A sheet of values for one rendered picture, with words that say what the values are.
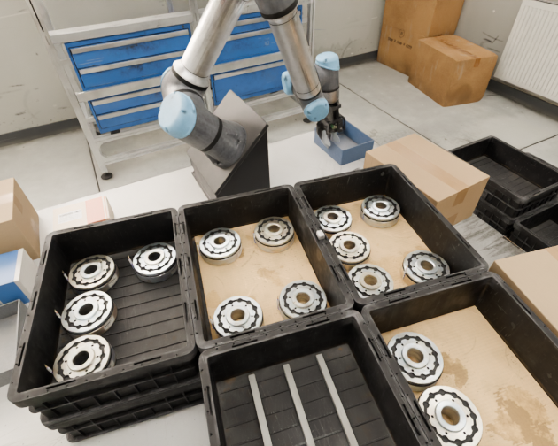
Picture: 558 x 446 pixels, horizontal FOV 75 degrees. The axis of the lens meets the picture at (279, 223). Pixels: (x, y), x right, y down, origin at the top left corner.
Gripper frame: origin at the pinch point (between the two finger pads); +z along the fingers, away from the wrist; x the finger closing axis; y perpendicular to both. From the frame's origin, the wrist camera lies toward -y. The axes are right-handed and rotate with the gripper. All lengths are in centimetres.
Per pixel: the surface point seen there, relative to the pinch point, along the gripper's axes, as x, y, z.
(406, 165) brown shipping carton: 5.8, 38.0, -10.8
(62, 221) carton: -95, 5, -15
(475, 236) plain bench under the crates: 15, 61, 6
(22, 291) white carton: -107, 25, -14
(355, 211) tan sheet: -18, 46, -11
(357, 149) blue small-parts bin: 7.2, 9.7, 0.4
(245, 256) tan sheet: -52, 47, -15
